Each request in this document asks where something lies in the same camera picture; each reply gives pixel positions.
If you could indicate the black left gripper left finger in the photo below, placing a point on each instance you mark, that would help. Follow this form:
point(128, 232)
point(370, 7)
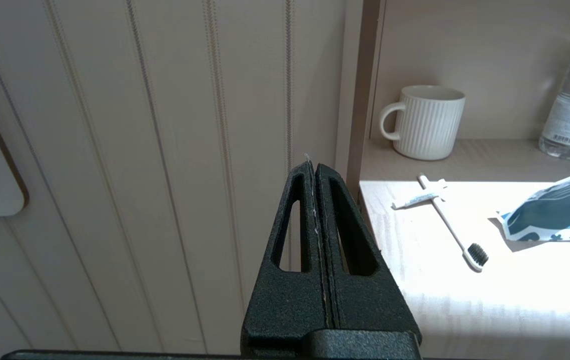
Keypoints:
point(284, 305)

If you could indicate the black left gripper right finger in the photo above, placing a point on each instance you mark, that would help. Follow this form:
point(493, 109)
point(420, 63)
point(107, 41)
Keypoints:
point(365, 305)

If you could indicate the white toothbrush black bristles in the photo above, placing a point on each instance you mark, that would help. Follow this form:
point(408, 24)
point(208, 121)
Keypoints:
point(447, 217)

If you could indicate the blue patterned zip pouch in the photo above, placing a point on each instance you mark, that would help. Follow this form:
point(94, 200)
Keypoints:
point(555, 210)

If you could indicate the small white toothpaste tube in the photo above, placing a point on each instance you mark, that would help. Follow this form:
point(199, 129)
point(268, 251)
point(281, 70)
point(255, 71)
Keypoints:
point(417, 198)

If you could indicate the white ribbed mug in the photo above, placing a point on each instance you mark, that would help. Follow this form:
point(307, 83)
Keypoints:
point(427, 127)

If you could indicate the beige wooden shelf unit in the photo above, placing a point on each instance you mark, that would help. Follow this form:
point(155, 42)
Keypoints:
point(365, 75)

